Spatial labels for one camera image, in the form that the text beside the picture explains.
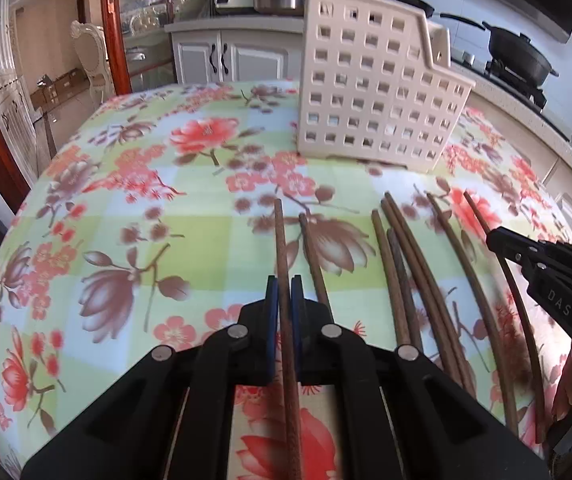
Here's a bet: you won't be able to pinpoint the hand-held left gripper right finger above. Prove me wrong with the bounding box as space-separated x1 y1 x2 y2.
291 275 551 480

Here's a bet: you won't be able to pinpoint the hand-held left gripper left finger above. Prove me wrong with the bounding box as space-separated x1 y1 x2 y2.
21 276 281 480

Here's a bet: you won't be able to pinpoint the red wooden door frame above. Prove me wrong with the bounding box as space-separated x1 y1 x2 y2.
0 0 133 212

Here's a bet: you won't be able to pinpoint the black gas stove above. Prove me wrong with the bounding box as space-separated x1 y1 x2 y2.
450 44 572 113

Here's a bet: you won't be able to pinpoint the brown wooden chopstick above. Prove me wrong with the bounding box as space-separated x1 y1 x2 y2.
273 199 303 480
426 193 519 434
387 229 424 356
384 191 477 397
371 209 411 354
380 199 464 388
298 213 335 312
463 190 547 445

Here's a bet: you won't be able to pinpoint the white ornate chair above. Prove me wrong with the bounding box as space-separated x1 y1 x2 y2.
70 20 117 107

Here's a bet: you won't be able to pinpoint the cardboard boxes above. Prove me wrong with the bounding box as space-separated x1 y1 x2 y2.
30 66 90 109

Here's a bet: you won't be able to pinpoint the white tall hallway cabinets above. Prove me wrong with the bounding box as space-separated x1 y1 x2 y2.
0 0 38 187

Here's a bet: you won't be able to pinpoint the black lidded pot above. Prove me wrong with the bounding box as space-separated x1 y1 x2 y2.
483 21 560 87

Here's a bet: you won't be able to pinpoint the white perforated utensil holder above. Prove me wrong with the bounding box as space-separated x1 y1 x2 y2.
296 0 477 172

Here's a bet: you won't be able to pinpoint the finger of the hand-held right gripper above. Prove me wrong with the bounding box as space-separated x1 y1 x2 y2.
484 226 552 272

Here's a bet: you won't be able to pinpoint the floral tablecloth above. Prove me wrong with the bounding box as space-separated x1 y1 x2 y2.
0 80 572 480

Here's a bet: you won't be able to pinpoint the glass sliding door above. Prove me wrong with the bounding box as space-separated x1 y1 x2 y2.
115 0 217 92

